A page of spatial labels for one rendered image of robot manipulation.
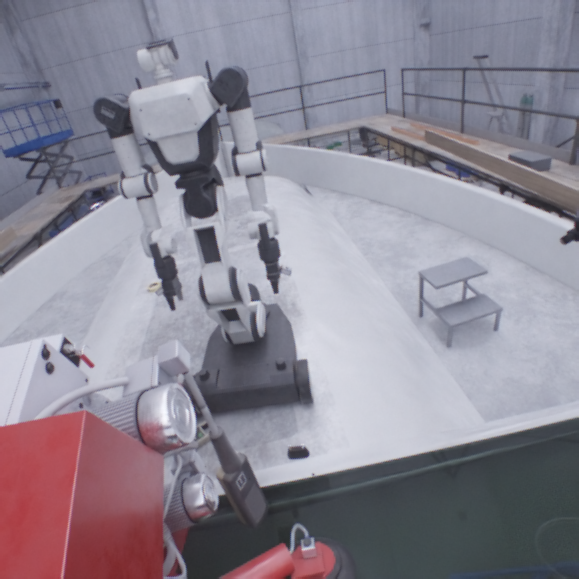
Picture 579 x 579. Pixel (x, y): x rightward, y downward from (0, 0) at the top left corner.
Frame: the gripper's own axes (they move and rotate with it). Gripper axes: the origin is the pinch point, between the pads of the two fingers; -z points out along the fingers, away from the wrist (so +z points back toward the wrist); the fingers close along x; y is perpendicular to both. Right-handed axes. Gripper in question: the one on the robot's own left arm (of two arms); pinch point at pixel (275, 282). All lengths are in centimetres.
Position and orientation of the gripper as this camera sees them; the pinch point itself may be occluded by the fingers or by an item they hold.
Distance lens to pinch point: 150.2
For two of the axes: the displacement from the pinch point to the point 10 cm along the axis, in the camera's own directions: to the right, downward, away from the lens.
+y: 9.8, -1.6, -0.8
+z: -1.8, -9.2, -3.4
